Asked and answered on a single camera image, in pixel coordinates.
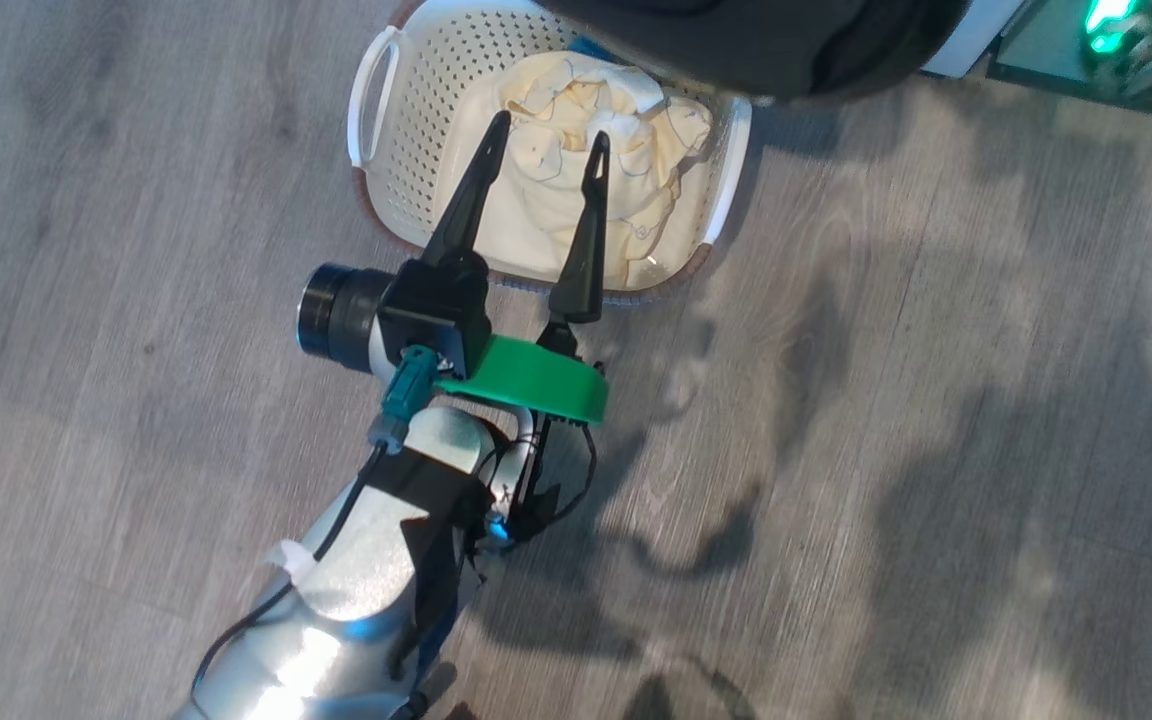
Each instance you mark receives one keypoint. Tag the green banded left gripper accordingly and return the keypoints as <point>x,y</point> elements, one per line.
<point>536,380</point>

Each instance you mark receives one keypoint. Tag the cream garment with blue trim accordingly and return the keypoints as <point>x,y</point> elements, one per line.
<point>536,220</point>

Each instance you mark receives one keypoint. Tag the black round washing machine door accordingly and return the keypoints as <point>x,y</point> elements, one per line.
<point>736,45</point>

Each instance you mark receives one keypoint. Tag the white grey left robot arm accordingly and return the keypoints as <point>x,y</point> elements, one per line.
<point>356,600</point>

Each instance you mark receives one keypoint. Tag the white perforated laundry basket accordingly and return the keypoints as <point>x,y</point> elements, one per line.
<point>416,110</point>

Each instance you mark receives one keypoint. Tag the teal cabinet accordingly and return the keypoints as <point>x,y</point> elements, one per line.
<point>1046,50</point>

